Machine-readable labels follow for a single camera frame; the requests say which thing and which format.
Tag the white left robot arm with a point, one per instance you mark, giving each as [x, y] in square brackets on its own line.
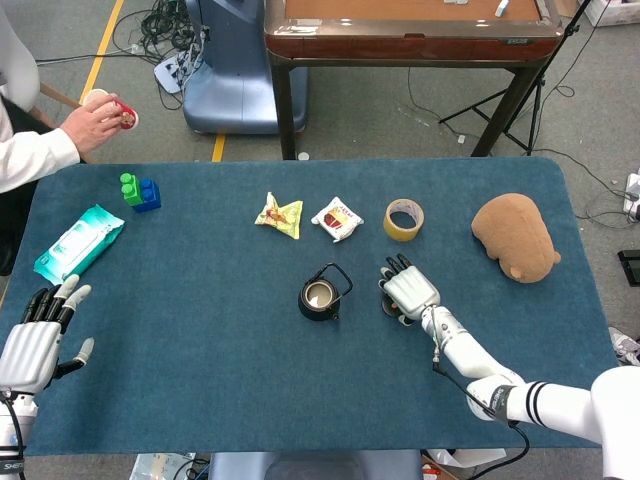
[15, 425]

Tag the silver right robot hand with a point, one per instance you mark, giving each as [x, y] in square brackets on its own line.
[410, 290]

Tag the person white sleeved forearm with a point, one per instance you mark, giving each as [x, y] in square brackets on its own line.
[30, 155]

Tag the red snack cup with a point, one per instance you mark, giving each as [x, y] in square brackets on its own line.
[129, 117]

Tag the white floor power strip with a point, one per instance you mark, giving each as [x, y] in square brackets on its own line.
[167, 72]
[634, 195]

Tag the brown mahjong table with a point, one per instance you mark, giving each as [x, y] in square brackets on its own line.
[400, 45]

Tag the white and red snack packet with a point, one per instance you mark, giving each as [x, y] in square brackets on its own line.
[340, 220]

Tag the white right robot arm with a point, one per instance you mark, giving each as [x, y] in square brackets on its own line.
[550, 400]

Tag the green toy building block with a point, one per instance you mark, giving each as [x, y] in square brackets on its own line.
[131, 192]

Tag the blue-grey robot own base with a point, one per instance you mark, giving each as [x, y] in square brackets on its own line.
[315, 467]

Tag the teal snack bag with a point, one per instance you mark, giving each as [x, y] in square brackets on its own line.
[75, 245]

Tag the black lid with orange knob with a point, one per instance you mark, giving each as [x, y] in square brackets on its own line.
[389, 306]

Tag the yellow snack packet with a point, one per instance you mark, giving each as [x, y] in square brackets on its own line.
[285, 220]

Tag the blue table cloth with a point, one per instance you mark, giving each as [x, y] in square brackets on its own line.
[225, 375]

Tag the black tripod stand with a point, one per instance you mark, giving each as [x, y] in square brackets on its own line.
[538, 87]

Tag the brown plush toy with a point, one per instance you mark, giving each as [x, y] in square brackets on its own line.
[515, 235]

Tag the white and blue mahjong tile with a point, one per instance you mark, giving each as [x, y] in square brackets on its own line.
[502, 7]

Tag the person bare hand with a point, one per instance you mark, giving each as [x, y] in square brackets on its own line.
[90, 125]

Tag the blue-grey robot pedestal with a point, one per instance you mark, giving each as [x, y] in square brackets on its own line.
[225, 90]

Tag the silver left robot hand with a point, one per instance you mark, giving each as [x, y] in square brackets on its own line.
[27, 350]

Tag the yellow tape roll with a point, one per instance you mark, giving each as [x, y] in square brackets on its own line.
[402, 235]

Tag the blue toy building block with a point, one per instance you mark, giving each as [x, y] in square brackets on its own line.
[150, 200]

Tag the small black teapot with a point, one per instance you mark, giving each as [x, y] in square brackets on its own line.
[306, 307]

